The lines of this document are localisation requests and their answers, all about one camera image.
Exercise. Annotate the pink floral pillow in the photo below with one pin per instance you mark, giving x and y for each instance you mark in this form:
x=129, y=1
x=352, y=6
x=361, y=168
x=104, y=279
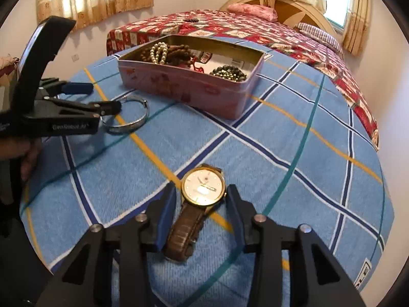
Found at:
x=252, y=11

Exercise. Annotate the pink metal tin box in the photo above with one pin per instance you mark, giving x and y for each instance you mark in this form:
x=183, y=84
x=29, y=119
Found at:
x=179, y=83

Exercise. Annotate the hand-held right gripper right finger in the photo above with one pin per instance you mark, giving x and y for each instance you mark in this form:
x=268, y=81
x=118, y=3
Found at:
x=238, y=220

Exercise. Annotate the blue checked tablecloth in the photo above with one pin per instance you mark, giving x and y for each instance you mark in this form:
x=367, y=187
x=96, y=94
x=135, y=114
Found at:
x=255, y=166

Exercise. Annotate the wall socket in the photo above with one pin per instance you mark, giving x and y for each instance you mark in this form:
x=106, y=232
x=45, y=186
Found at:
x=75, y=58

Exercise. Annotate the person's left hand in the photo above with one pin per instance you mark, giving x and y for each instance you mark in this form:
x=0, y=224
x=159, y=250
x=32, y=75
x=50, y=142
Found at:
x=30, y=153

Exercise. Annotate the silver bangle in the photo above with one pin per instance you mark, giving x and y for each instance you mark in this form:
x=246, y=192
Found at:
x=140, y=120

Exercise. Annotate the window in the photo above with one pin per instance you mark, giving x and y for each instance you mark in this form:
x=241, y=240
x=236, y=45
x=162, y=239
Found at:
x=338, y=0

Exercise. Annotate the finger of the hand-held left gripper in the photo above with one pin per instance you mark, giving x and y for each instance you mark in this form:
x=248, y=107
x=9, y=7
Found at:
x=108, y=107
x=76, y=88

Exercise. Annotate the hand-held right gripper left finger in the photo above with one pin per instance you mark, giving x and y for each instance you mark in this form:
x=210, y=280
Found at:
x=167, y=220

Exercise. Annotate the narrow yellow patterned curtain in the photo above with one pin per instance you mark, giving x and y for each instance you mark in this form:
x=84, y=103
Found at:
x=358, y=16

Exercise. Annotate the printed paper sheet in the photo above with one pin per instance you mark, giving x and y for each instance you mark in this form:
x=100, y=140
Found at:
x=223, y=59

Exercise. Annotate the striped pillow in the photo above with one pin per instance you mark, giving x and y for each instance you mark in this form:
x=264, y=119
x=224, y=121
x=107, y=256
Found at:
x=319, y=36

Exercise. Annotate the small black item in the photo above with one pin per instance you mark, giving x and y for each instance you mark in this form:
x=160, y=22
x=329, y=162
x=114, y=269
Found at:
x=191, y=21

